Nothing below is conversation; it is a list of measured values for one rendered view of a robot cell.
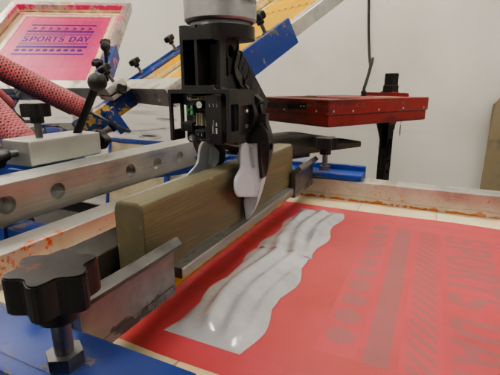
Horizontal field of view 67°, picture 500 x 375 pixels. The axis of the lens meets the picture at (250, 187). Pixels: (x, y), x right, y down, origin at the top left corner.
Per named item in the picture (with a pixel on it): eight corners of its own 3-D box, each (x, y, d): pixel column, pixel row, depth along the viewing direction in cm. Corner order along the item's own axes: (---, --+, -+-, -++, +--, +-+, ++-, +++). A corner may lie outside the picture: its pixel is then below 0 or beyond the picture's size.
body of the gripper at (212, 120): (168, 146, 40) (161, 24, 37) (210, 137, 48) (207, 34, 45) (232, 151, 37) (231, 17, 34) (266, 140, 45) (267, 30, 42)
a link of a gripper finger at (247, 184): (227, 231, 42) (212, 148, 40) (250, 216, 47) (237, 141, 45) (252, 231, 40) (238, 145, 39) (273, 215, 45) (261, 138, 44)
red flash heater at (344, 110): (346, 115, 195) (347, 91, 192) (431, 123, 159) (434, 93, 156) (248, 122, 162) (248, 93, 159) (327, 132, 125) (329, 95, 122)
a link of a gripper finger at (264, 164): (236, 181, 45) (223, 106, 43) (242, 177, 46) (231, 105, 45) (272, 178, 42) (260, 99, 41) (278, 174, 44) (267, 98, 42)
